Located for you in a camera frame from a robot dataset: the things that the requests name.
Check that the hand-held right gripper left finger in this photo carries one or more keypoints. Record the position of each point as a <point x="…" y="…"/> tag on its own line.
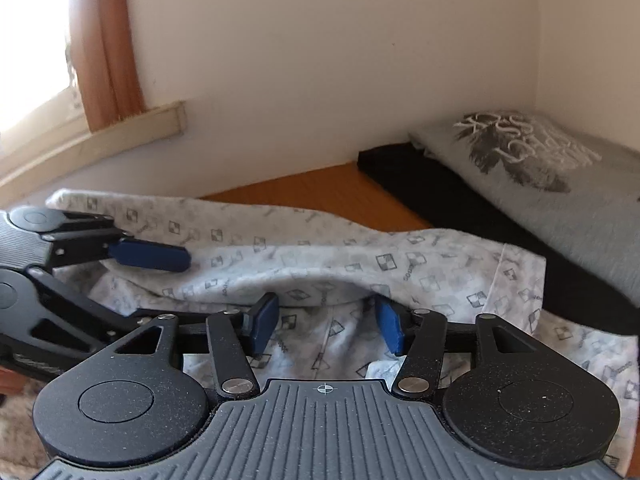
<point x="265" y="325"/>

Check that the white framed window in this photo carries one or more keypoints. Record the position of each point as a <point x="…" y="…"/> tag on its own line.
<point x="35" y="35"/>

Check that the grey printed t-shirt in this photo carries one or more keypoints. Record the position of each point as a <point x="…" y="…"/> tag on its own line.
<point x="550" y="195"/>

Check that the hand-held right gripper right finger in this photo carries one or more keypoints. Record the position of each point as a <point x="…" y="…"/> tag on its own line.
<point x="390" y="327"/>

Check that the grey patterned pajama top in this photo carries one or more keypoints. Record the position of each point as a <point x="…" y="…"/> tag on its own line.
<point x="300" y="260"/>

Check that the wooden window trim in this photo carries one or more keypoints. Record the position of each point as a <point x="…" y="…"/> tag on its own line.
<point x="110" y="35"/>

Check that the beige window sill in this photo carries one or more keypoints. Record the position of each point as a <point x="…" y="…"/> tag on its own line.
<point x="100" y="140"/>

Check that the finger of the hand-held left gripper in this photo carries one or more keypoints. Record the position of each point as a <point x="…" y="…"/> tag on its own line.
<point x="90" y="297"/>
<point x="150" y="256"/>

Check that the black folded garment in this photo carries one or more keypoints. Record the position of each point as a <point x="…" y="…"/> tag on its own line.
<point x="450" y="195"/>

